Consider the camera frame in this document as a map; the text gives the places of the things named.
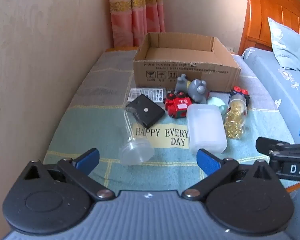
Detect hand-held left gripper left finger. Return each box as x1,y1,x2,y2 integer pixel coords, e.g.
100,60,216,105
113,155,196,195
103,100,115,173
23,148,115,202

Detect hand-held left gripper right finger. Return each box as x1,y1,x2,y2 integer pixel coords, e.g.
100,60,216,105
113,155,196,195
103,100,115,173
181,148,278,202

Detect white plastic box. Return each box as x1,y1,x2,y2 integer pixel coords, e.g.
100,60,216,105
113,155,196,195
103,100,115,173
187,104,228,155

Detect clear bottle of yellow capsules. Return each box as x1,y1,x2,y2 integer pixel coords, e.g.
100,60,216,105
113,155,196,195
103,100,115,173
224,96,248,139

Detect clear plastic cup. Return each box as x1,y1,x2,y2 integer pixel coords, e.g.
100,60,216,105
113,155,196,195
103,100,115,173
119,105,155,166

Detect black toy block red buttons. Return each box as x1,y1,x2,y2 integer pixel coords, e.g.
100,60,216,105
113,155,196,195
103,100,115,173
229,86,250,105

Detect red toy train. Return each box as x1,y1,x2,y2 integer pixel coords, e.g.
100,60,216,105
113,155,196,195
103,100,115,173
165,92,192,119

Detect brown cardboard box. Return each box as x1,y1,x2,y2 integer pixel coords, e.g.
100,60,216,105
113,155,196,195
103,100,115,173
133,32,241,92

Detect checked printed blanket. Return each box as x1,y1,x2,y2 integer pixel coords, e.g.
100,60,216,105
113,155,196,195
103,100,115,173
44,50,295,198

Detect blue patterned bed sheet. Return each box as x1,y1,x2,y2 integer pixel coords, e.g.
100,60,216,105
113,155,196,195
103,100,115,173
241,47,300,145

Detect mint egg-shaped case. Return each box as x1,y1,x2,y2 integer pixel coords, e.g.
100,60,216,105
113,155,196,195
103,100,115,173
207,97,227,115

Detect grey rubber toy figure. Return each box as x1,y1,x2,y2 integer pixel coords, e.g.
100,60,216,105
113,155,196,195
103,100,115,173
175,74,210,104

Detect white labelled packet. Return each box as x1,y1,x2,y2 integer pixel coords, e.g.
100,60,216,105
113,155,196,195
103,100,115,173
127,87,167,103

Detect blue patterned pillow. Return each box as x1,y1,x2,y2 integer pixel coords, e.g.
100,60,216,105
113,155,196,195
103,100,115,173
268,17,300,75

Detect wooden bed headboard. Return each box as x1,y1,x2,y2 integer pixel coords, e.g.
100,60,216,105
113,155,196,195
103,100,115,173
238,0,300,55

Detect pink patterned curtain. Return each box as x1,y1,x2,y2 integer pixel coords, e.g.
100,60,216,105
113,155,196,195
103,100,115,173
107,0,165,48

